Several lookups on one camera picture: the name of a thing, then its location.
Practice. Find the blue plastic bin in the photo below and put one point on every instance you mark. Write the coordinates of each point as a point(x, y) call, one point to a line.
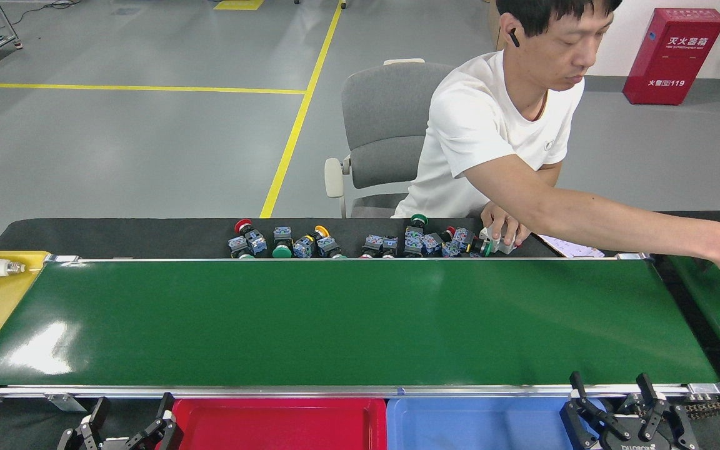
point(472, 428)

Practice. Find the person's right forearm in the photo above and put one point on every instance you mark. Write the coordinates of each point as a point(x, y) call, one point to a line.
point(635, 225)

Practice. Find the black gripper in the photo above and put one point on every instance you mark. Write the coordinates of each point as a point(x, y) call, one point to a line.
point(641, 445)

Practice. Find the red fire extinguisher box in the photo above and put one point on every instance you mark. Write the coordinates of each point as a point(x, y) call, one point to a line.
point(672, 62)

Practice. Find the person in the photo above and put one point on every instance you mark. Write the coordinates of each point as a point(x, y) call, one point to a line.
point(479, 125)

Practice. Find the white circuit breaker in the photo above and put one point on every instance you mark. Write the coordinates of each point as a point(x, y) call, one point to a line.
point(499, 245)

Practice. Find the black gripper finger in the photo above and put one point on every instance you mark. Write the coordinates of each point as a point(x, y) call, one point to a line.
point(163, 431)
point(94, 419)

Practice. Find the long green conveyor belt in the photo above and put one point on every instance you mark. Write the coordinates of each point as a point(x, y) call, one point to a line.
point(335, 325)

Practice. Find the smartphone with lit screen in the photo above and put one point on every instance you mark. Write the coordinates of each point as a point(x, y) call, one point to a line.
point(572, 249)

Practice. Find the red plastic bin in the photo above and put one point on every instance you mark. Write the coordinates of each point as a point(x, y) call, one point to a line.
point(272, 428)

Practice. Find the person's left hand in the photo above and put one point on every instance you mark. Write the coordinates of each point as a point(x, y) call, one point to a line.
point(502, 217)

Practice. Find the black earbud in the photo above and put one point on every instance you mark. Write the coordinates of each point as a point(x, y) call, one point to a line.
point(514, 39)

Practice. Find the grey office chair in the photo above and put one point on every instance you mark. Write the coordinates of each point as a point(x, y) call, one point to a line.
point(385, 125)

